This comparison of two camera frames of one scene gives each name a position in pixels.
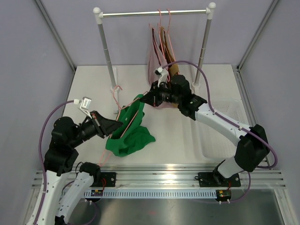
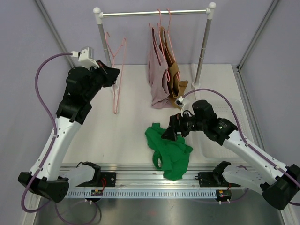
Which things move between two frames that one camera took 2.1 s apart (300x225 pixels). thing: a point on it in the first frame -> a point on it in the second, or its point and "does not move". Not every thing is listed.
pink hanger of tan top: (168, 11) does not move
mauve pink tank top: (157, 59) does not move
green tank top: (131, 134) -> (174, 155)
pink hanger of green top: (100, 164) -> (106, 33)
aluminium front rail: (260, 178) does not move
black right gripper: (152, 98) -> (176, 124)
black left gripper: (104, 126) -> (110, 74)
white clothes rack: (99, 15) does not move
